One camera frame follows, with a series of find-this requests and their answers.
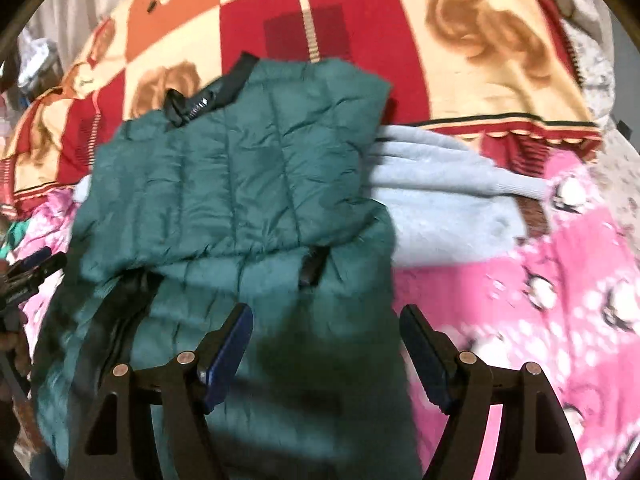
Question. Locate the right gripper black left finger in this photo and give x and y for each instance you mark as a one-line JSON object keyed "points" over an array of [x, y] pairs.
{"points": [[118, 440]]}

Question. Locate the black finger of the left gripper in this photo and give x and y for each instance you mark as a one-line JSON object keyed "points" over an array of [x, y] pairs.
{"points": [[43, 259]]}

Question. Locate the dark green puffer jacket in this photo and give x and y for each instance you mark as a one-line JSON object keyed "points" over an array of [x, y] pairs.
{"points": [[321, 392]]}

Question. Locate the person left hand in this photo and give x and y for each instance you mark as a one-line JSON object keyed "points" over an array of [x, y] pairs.
{"points": [[15, 345]]}

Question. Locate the pink penguin bed sheet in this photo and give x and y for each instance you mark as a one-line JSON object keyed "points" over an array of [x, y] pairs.
{"points": [[567, 293]]}

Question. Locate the grey folded sweatshirt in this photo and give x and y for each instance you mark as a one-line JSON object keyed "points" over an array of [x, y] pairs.
{"points": [[440, 199]]}

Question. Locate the grey white patterned cloth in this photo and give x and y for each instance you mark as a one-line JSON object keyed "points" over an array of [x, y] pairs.
{"points": [[588, 26]]}

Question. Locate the red orange rose blanket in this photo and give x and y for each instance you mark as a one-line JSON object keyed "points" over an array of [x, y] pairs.
{"points": [[498, 74]]}

